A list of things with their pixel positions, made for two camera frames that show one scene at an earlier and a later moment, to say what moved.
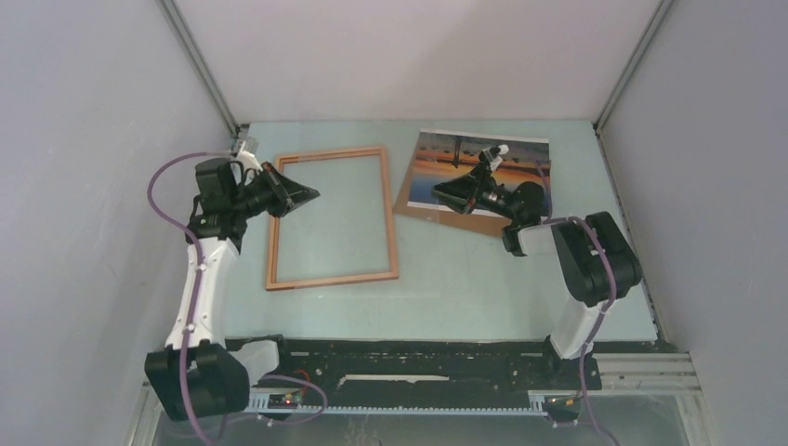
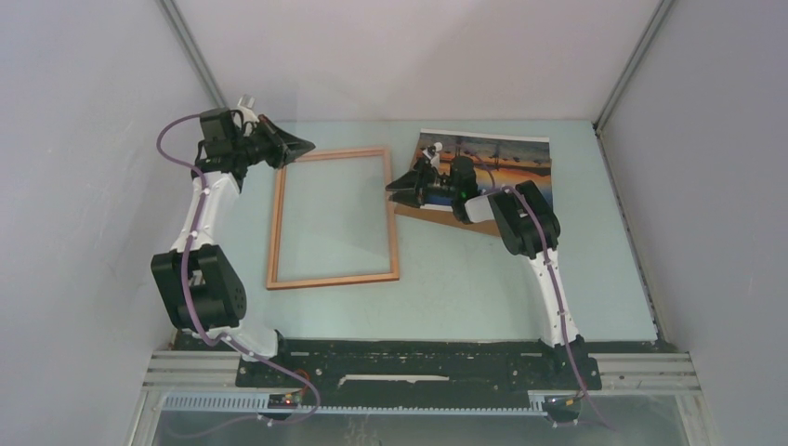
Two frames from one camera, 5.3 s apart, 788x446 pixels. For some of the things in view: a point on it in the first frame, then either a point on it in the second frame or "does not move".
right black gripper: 472,186 → 413,187
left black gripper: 286,194 → 284,148
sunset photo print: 442,155 does not move
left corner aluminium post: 200,62 does not move
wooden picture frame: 273,226 does not move
